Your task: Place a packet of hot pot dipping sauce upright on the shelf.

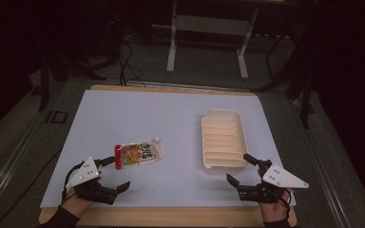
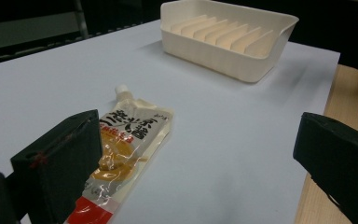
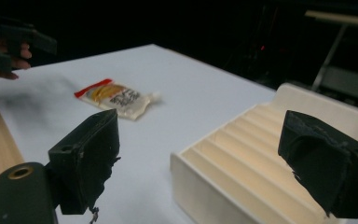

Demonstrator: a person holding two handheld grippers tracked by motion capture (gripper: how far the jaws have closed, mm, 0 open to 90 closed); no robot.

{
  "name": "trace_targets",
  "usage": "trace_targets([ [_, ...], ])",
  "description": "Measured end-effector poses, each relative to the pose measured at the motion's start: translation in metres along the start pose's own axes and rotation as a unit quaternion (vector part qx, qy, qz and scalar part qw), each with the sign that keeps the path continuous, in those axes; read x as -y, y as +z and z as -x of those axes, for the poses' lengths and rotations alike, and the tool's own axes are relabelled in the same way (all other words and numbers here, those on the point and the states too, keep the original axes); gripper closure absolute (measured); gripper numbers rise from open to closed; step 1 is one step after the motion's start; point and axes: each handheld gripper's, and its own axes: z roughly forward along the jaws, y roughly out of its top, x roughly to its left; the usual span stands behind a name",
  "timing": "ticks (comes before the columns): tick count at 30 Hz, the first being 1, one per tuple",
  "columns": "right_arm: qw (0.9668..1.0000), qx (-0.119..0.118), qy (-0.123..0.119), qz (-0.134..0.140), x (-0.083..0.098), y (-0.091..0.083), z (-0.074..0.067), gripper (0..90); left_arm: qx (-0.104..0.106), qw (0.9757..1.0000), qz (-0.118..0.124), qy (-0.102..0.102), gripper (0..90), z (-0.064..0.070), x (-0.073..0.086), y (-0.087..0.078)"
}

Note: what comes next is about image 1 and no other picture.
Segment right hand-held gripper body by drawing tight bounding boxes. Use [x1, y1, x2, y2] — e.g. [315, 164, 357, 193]
[236, 159, 310, 203]

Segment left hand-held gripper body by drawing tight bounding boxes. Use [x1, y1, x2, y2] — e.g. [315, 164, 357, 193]
[65, 156, 122, 206]

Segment sauce pouch with red edge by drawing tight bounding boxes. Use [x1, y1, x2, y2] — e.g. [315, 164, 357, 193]
[114, 136, 164, 171]

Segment white ribbed plastic tray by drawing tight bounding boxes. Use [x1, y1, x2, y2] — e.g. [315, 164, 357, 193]
[201, 107, 250, 176]

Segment person's left hand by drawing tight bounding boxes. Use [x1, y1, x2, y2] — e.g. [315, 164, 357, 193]
[60, 188, 95, 219]

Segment person's right hand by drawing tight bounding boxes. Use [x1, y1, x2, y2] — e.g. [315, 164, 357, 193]
[258, 188, 295, 224]

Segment pale blue table mat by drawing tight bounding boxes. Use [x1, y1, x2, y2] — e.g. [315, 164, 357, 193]
[40, 88, 297, 209]

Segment black metal stand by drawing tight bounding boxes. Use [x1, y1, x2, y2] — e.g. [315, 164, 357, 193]
[251, 28, 317, 129]
[37, 51, 69, 112]

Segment left hand-held gripper cable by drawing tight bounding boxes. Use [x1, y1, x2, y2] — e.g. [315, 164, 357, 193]
[61, 161, 85, 203]

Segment hand-held gripper cable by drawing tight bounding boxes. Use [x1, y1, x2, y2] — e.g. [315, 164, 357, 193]
[61, 161, 85, 203]
[279, 187, 293, 219]

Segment right hand-held gripper cable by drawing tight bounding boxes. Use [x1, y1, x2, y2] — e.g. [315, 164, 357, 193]
[279, 187, 293, 219]

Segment grey metal floor rail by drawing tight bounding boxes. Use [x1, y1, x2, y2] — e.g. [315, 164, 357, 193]
[0, 108, 47, 218]
[293, 99, 351, 228]

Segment black floor bracket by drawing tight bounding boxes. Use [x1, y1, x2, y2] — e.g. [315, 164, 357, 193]
[45, 110, 68, 124]

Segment black floor cables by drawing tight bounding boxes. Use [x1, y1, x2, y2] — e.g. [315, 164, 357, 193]
[117, 39, 147, 88]

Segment white metal table frame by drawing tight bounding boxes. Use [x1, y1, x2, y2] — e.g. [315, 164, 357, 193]
[165, 0, 261, 81]

